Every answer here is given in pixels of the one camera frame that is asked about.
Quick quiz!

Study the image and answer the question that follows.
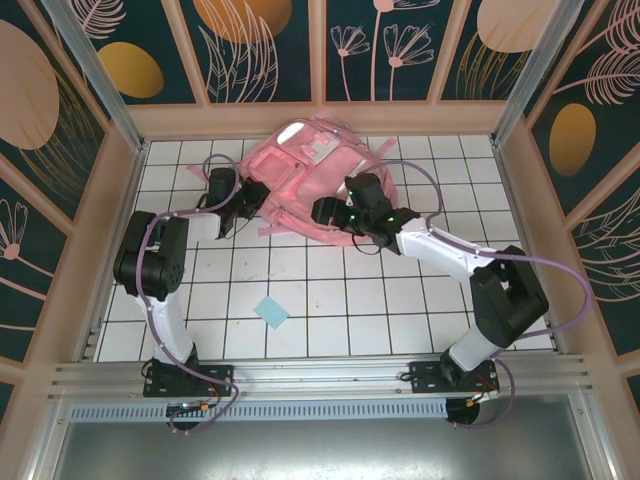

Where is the pink school backpack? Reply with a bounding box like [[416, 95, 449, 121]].
[[185, 112, 401, 247]]

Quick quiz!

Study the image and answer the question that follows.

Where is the blue sticky note pad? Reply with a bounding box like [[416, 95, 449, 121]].
[[252, 295, 292, 332]]

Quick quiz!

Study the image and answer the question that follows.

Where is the steel sheet panel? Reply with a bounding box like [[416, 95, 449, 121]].
[[29, 394, 615, 480]]

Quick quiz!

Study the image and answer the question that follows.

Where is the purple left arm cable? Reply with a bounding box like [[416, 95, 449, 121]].
[[138, 153, 241, 435]]

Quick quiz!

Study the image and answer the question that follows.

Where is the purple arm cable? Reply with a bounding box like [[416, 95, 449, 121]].
[[138, 153, 241, 435], [357, 159, 594, 431]]

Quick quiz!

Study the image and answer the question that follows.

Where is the aluminium side rail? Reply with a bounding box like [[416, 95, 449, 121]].
[[77, 139, 151, 362], [489, 137, 571, 355]]

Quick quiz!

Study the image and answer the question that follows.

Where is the aluminium mounting rail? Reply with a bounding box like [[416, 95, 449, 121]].
[[49, 353, 592, 402]]

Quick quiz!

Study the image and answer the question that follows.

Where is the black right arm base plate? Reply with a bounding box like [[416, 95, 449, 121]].
[[408, 360, 501, 396]]

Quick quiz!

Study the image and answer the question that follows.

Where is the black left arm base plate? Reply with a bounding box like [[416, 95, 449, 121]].
[[143, 363, 236, 399]]

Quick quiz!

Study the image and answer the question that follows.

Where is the aluminium frame post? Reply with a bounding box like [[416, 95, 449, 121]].
[[42, 0, 150, 154], [489, 0, 600, 147]]

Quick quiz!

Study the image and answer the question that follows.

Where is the slotted grey cable duct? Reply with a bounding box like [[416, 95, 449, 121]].
[[69, 398, 450, 424]]

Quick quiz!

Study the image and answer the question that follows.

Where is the yellow connector with wires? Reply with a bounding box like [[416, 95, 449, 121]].
[[467, 388, 501, 409]]

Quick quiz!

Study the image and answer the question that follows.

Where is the small circuit board with wires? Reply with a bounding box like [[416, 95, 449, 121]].
[[166, 399, 217, 417]]

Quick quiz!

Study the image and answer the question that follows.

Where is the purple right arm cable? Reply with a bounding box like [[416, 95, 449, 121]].
[[357, 159, 594, 431]]

